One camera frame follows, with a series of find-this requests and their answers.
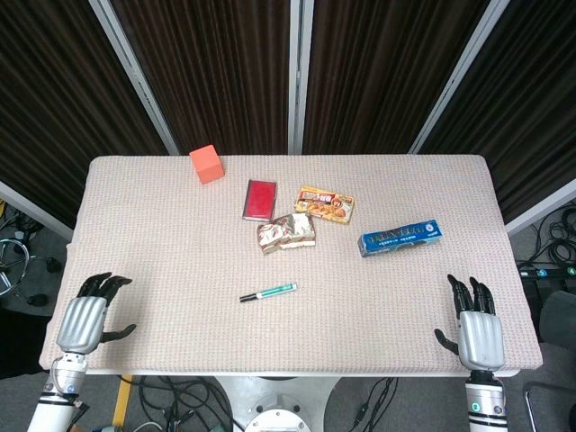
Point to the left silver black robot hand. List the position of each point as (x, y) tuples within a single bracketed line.
[(81, 321)]

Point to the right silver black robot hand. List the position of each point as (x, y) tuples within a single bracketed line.
[(480, 337)]

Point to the black marker cap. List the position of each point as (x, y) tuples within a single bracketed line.
[(246, 297)]

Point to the green white marker pen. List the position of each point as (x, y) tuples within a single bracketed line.
[(276, 290)]

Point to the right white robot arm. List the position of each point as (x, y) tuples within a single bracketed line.
[(485, 405)]

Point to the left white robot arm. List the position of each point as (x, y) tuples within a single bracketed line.
[(54, 400)]

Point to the grey office chair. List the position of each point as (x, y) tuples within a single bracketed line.
[(560, 315)]

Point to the chrome stool base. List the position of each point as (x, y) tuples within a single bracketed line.
[(13, 265)]

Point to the yellow floor tape strip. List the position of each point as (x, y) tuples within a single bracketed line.
[(122, 400)]

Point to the black power strip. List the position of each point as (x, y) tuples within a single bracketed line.
[(546, 272)]

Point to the beige woven table cloth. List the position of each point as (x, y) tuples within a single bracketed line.
[(202, 279)]

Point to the long blue wrap box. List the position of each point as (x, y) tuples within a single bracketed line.
[(398, 238)]

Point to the orange foam cube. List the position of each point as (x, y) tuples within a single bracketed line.
[(208, 164)]

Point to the yellow curry roux box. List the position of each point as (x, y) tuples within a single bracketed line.
[(324, 204)]

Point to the red flat case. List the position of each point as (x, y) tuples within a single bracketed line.
[(260, 200)]

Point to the crumpled foil snack packet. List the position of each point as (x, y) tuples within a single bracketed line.
[(285, 234)]

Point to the dark ribbed partition panel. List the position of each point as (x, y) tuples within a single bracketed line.
[(49, 90), (216, 76), (526, 112), (378, 76)]

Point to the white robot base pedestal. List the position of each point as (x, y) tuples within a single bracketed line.
[(276, 405)]

